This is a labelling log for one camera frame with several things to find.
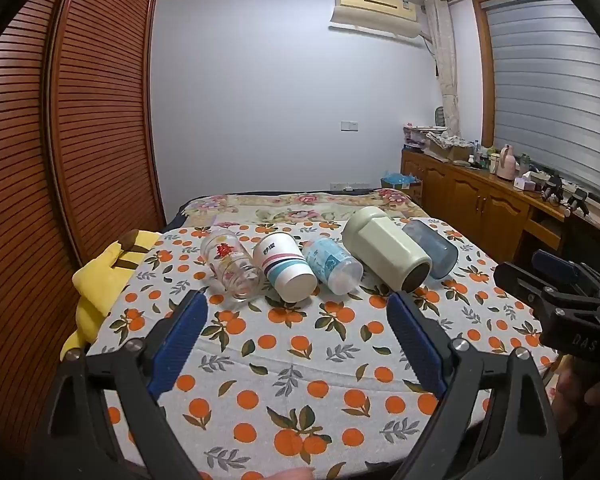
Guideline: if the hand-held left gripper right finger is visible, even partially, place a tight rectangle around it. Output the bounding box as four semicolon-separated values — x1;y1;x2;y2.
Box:
386;291;566;480

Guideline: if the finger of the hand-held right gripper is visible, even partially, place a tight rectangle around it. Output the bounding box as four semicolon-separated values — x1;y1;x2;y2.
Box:
493;261;562;320
531;249;581;287

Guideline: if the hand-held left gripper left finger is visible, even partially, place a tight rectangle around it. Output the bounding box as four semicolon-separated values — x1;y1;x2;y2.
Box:
30;289;209;480

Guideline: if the clear glass cup red print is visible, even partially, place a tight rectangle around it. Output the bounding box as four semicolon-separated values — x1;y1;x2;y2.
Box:
200;227;265;302

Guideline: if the grey-blue translucent cup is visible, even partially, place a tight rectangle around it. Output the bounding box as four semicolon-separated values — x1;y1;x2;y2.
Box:
401;219;459;280

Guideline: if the cream ceramic cup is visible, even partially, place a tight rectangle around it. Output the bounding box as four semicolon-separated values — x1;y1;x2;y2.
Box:
342;206;433;293

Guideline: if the light blue plastic cup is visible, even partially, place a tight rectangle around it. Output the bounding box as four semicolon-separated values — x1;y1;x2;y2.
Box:
301;237;365;296

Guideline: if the white striped paper cup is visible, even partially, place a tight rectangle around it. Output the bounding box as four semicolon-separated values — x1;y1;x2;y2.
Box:
252;232;318;304

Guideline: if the person's right hand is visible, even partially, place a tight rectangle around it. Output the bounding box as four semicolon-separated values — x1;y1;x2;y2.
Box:
554;355;600;436

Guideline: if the person's left hand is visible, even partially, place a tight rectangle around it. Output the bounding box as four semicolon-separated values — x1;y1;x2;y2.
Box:
269;466;317;480

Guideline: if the black mini tripod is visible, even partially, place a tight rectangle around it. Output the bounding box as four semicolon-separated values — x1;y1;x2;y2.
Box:
540;172;564;204
565;190;589;216

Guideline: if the wooden sideboard cabinet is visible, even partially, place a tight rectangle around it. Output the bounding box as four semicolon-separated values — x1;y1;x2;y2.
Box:
400;147;600;281

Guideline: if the yellow plush toy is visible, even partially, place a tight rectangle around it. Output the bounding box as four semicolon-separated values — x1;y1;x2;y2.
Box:
60;228;156;361

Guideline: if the pink thermos jug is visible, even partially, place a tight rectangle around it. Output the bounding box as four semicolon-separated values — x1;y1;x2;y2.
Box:
496;145;515;179

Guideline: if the orange fruit print bedsheet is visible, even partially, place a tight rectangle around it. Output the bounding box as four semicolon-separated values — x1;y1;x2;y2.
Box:
86;217;561;480

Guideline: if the cardboard box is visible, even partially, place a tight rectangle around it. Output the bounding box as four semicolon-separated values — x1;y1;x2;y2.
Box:
425;132;473;162

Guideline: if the blue plastic bag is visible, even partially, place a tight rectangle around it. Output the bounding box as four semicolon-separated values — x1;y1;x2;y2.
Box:
381;170;417;187

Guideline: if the floral blanket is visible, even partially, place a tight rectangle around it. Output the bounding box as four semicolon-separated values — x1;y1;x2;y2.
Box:
167;189;423;235

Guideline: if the grey window blind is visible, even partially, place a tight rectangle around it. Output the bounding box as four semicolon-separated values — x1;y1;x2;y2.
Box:
480;0;600;197

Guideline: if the wide louvered wardrobe door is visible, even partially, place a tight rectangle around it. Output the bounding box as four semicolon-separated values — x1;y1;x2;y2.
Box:
0;0;88;461

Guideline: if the patterned curtain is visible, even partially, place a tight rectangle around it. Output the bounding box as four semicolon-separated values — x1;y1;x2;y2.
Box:
422;0;463;139

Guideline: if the narrow louvered wardrobe door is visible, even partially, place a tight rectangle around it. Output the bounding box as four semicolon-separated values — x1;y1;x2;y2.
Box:
45;0;166;267

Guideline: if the wooden window frame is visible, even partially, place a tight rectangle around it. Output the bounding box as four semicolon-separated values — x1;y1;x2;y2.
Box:
471;0;573;150

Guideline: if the wall air conditioner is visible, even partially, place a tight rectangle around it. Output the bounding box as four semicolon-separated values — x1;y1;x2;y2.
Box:
328;0;424;41

